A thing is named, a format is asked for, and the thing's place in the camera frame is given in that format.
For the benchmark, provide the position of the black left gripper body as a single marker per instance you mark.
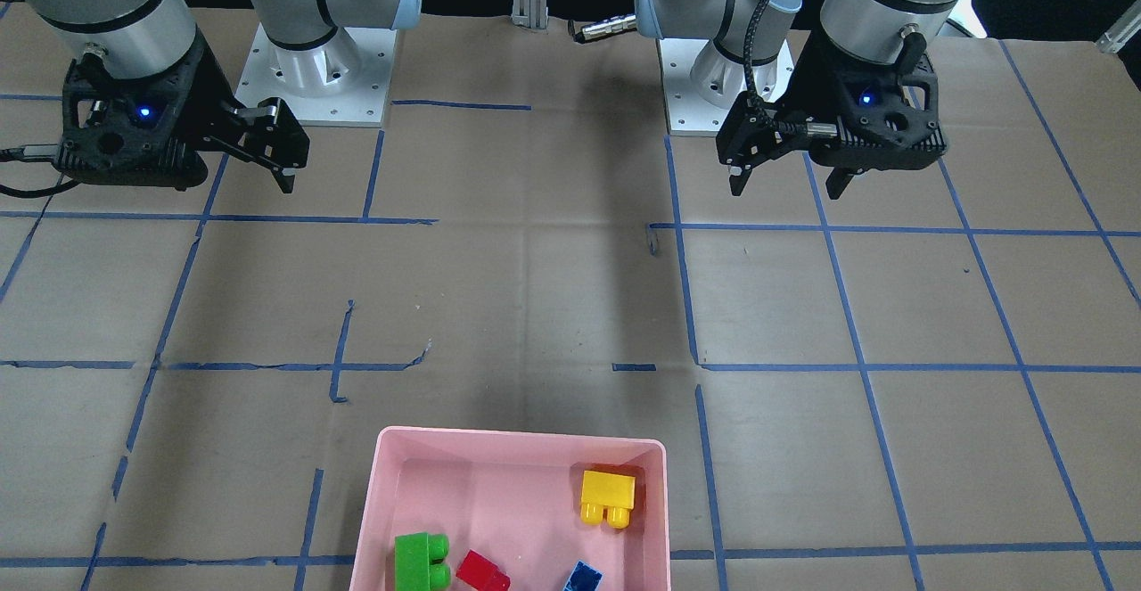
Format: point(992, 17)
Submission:
point(813, 83)

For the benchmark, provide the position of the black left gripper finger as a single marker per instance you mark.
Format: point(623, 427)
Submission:
point(750, 136)
point(838, 180)

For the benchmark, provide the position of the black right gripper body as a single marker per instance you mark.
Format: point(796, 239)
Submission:
point(212, 81)

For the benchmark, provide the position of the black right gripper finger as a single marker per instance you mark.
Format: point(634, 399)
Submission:
point(268, 135)

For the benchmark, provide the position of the yellow toy block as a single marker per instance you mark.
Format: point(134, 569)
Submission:
point(607, 497)

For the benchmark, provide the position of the green toy block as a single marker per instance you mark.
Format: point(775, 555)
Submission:
point(420, 561)

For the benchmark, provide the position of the blue toy block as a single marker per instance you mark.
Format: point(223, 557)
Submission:
point(583, 577)

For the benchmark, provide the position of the red toy block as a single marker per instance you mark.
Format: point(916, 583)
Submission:
point(479, 573)

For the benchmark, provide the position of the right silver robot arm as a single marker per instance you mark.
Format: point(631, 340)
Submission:
point(140, 38)

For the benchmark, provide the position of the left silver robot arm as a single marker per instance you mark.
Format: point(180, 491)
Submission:
point(751, 33)

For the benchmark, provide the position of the pink plastic box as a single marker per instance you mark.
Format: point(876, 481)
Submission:
point(514, 498)

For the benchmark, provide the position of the brown paper table cover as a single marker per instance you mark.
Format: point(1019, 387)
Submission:
point(929, 383)

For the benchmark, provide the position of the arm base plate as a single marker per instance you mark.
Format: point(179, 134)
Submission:
point(343, 83)
point(699, 86)

